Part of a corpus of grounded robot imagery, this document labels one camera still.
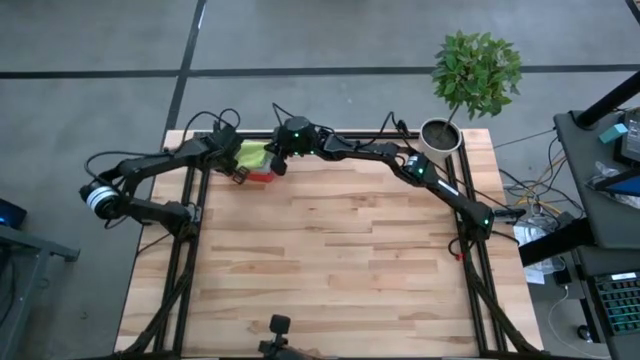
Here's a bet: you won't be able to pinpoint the black aluminium table frame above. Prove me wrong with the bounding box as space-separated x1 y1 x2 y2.
113 119 547 360

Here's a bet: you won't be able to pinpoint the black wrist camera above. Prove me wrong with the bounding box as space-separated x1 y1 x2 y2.
212 123 240 146
269 154 290 178

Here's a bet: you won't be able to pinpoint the black table-level camera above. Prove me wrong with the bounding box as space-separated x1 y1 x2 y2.
257 313 302 360

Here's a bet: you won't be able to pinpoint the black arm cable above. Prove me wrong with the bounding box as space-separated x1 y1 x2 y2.
83 107 242 174
271 102 407 151

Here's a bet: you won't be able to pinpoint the backlit colourful keyboard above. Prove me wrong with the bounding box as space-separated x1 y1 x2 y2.
591 270 640 338

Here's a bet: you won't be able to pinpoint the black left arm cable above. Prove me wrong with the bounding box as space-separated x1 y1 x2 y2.
83 107 242 174

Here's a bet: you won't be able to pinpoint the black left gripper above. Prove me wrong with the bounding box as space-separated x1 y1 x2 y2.
211 141 252 186

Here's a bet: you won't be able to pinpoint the pink plastic bin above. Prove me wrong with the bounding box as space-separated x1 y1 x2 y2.
247 168 277 184

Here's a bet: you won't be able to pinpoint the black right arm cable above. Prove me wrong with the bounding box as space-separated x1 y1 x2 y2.
271 102 407 151

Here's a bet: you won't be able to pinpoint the grey side desk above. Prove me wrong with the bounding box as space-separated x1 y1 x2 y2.
551 109 640 360

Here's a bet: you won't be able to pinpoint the green microfiber towel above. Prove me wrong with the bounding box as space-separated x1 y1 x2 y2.
234 139 274 172

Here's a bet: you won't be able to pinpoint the black tablet blue screen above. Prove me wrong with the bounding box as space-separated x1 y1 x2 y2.
591 168 640 199

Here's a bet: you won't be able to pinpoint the black metal pole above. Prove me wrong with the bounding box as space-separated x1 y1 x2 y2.
573 69 640 130

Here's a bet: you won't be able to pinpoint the black device blue light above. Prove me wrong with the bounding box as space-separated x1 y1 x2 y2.
0 198 28 231

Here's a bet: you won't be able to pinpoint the small teal box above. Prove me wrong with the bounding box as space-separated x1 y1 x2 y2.
597 122 629 146

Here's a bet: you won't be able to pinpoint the grey metal bench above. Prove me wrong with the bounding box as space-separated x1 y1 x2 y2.
0 223 82 360

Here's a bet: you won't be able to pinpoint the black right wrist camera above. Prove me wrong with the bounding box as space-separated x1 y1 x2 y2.
269 154 290 178

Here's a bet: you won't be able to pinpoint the white papers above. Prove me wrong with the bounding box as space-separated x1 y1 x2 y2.
511 221 554 287

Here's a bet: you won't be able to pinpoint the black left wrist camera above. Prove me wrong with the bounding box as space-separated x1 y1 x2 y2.
212 123 240 146

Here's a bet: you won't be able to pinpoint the green potted tree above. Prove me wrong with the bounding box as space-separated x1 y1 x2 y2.
415 30 524 168

